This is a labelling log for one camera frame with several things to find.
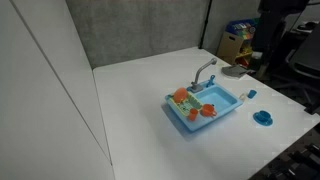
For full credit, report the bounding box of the blue toy mug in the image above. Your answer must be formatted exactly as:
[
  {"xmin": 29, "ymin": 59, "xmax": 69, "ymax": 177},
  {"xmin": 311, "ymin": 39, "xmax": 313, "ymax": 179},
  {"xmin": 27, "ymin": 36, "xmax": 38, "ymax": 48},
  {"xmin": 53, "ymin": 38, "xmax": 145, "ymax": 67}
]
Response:
[{"xmin": 258, "ymin": 110, "xmax": 272, "ymax": 122}]

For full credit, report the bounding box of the black stand equipment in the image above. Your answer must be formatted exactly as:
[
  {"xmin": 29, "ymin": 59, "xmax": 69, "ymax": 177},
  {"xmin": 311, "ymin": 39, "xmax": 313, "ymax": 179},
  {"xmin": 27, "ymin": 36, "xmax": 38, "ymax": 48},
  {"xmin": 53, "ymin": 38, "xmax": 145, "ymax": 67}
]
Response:
[{"xmin": 248, "ymin": 123, "xmax": 320, "ymax": 180}]

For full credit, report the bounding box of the wooden toy shelf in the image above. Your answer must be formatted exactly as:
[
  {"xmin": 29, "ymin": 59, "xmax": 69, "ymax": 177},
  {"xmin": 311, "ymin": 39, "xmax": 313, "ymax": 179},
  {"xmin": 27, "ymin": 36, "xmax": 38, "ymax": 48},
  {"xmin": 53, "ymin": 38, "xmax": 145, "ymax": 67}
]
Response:
[{"xmin": 216, "ymin": 18, "xmax": 264, "ymax": 69}]

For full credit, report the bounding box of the grey toy faucet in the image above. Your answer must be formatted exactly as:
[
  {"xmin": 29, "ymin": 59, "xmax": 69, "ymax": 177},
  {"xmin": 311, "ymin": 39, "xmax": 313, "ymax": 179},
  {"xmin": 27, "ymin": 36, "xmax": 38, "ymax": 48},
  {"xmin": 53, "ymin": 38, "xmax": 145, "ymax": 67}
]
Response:
[{"xmin": 190, "ymin": 57, "xmax": 218, "ymax": 94}]

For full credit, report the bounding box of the blue toy sink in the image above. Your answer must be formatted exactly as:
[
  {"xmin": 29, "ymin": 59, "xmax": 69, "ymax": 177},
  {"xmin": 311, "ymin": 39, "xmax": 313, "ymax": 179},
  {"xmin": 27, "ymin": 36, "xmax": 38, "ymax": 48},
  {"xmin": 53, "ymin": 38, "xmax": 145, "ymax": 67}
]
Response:
[{"xmin": 164, "ymin": 80, "xmax": 244, "ymax": 132}]

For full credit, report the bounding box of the orange toy plate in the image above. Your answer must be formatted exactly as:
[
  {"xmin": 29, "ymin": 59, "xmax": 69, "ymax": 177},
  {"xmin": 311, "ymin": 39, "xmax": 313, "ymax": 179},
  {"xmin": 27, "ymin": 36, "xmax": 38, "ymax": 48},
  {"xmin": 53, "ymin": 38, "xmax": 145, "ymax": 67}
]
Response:
[{"xmin": 172, "ymin": 87, "xmax": 190, "ymax": 104}]

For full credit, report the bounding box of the blue toy saucer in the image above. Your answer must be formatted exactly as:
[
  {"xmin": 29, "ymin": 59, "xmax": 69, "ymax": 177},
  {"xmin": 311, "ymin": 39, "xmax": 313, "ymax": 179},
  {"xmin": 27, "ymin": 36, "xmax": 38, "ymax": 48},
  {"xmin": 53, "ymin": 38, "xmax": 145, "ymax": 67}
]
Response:
[{"xmin": 252, "ymin": 110, "xmax": 274, "ymax": 127}]

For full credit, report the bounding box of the small blue toy cup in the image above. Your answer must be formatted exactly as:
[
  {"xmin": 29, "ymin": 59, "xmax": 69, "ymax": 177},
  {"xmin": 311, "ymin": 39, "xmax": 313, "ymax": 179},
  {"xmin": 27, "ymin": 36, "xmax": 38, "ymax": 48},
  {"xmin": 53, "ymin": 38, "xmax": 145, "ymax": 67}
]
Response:
[{"xmin": 247, "ymin": 89, "xmax": 258, "ymax": 100}]

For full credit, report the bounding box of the black stand pole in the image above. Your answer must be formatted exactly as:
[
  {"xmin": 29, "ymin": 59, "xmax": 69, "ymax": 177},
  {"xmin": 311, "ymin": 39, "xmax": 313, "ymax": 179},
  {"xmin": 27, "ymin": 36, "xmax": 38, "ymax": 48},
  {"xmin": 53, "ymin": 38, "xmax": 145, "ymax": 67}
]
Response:
[{"xmin": 198, "ymin": 0, "xmax": 213, "ymax": 50}]

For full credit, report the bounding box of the black office chair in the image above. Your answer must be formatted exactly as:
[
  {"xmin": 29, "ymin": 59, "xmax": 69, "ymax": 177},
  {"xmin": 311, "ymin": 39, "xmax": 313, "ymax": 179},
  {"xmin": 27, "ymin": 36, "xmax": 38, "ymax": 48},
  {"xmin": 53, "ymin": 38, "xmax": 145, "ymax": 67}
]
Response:
[{"xmin": 270, "ymin": 23, "xmax": 320, "ymax": 116}]

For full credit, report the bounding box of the small orange toy cup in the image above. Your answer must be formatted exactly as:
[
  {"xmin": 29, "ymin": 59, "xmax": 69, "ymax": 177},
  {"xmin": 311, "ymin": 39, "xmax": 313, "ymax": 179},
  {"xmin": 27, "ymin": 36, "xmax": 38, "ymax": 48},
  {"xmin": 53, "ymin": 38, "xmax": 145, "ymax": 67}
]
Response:
[{"xmin": 187, "ymin": 108, "xmax": 200, "ymax": 122}]

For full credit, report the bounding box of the blue toy tap lever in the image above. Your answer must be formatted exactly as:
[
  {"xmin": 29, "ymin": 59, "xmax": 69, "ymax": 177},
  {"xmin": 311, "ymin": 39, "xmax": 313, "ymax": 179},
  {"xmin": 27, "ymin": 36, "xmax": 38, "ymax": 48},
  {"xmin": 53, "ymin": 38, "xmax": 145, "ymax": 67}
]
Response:
[{"xmin": 205, "ymin": 74, "xmax": 216, "ymax": 89}]

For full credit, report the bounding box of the grey metal mounting plate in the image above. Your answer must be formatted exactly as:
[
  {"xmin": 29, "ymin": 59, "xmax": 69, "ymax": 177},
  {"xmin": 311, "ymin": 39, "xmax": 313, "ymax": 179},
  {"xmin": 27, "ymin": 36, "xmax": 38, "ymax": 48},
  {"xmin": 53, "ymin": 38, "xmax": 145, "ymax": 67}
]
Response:
[{"xmin": 221, "ymin": 64, "xmax": 248, "ymax": 79}]

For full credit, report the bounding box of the orange toy mug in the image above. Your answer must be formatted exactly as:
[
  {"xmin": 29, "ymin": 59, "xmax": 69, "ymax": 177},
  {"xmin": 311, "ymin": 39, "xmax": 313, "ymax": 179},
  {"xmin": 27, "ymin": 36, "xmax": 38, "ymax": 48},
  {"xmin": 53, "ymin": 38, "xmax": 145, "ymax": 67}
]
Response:
[{"xmin": 201, "ymin": 103, "xmax": 218, "ymax": 118}]

